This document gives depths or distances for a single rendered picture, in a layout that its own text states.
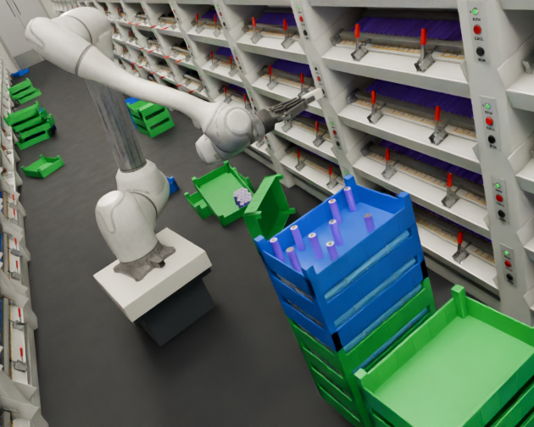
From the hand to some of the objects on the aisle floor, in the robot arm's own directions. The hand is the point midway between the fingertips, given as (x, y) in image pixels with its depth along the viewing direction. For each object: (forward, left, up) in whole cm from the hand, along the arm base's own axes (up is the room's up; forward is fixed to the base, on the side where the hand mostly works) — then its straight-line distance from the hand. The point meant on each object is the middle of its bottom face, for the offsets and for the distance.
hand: (312, 97), depth 169 cm
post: (-12, -69, -63) cm, 94 cm away
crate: (+6, +82, -53) cm, 98 cm away
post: (+14, -3, -61) cm, 63 cm away
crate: (-49, -40, -63) cm, 89 cm away
